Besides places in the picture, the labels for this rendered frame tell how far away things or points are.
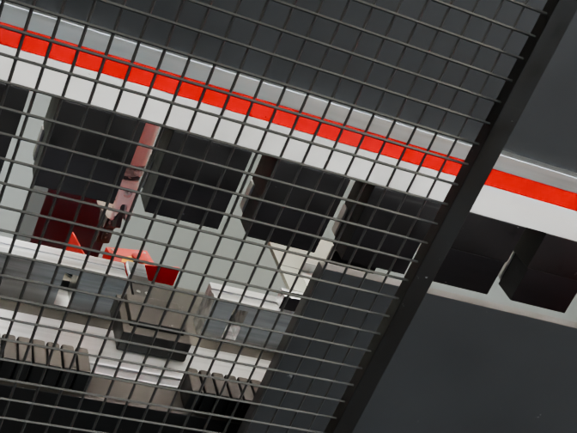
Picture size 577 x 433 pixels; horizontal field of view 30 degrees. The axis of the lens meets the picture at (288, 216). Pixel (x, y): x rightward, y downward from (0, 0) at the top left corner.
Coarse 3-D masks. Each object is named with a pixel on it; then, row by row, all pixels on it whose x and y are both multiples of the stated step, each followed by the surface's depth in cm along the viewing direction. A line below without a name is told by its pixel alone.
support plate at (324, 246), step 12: (324, 240) 240; (276, 252) 225; (300, 252) 229; (324, 252) 234; (276, 264) 221; (288, 264) 222; (300, 264) 224; (288, 276) 217; (288, 288) 213; (300, 288) 215
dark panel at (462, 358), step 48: (384, 288) 149; (432, 288) 154; (288, 336) 150; (432, 336) 156; (480, 336) 158; (528, 336) 161; (576, 336) 163; (336, 384) 156; (384, 384) 158; (432, 384) 161; (480, 384) 163; (528, 384) 166; (576, 384) 168; (240, 432) 157; (288, 432) 159; (384, 432) 163; (432, 432) 166; (480, 432) 168; (528, 432) 171; (576, 432) 174
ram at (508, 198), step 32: (0, 32) 167; (32, 32) 168; (0, 64) 170; (32, 64) 171; (64, 64) 172; (96, 64) 174; (64, 96) 175; (96, 96) 176; (128, 96) 178; (160, 96) 179; (192, 96) 180; (224, 96) 182; (192, 128) 183; (224, 128) 185; (288, 128) 188; (320, 128) 189; (352, 128) 191; (320, 160) 193; (384, 160) 196; (416, 160) 198; (416, 192) 201; (480, 192) 205; (512, 192) 207; (544, 192) 209; (544, 224) 213; (576, 224) 215
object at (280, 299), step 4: (292, 292) 212; (296, 292) 212; (300, 292) 213; (276, 296) 212; (280, 296) 211; (284, 296) 209; (292, 296) 210; (276, 300) 212; (280, 300) 210; (284, 300) 210; (288, 300) 210; (292, 300) 210; (296, 300) 210; (280, 304) 210; (288, 304) 210; (292, 304) 211; (296, 304) 211; (284, 308) 211; (288, 308) 211; (292, 308) 211
